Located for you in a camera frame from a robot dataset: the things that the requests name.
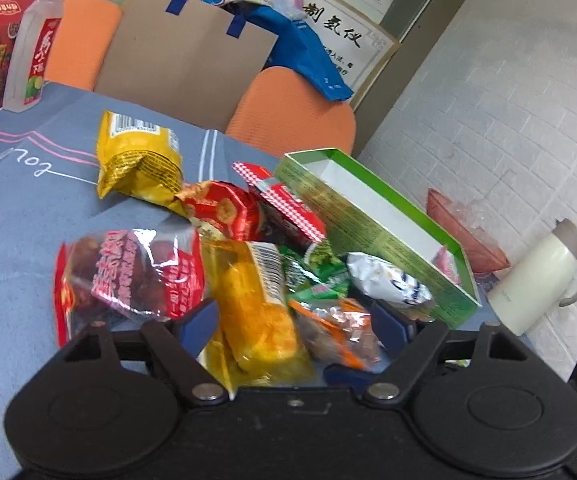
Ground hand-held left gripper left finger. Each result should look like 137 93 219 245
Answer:
61 299 230 407

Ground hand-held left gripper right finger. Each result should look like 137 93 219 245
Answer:
362 302 528 407

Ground white silver snack packet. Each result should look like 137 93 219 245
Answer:
346 252 435 321

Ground orange clear snack packet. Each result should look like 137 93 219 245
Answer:
288 297 385 372

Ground yellow cake packet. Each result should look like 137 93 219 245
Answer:
200 239 315 392

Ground green and white snack packet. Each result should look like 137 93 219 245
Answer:
281 240 352 302

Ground red date packet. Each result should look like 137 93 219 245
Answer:
53 227 207 349

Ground green cardboard box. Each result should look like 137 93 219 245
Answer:
274 148 482 330

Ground red round-cracker packet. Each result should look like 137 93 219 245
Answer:
175 180 265 242

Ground red checkered snack packet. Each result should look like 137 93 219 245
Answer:
232 161 327 257

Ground yellow snack packet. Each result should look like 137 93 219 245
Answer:
97 110 184 206

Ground pink packet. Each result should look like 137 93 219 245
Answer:
433 247 463 287

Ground cream thermos jug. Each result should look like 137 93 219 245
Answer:
487 218 577 337

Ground pink bowl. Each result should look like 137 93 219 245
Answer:
427 188 512 274

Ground clear plastic wrappers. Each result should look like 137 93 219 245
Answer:
445 197 491 233

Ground orange chair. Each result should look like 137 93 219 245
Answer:
225 66 357 157
42 0 122 92

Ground blue fabric bag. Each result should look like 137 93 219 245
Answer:
242 4 354 104

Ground clear drink bottle red label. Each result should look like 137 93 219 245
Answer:
2 0 70 113

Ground brown paper bag blue handles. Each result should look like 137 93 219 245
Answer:
93 0 280 134

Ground calligraphy wall poster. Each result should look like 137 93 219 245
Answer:
295 0 400 108

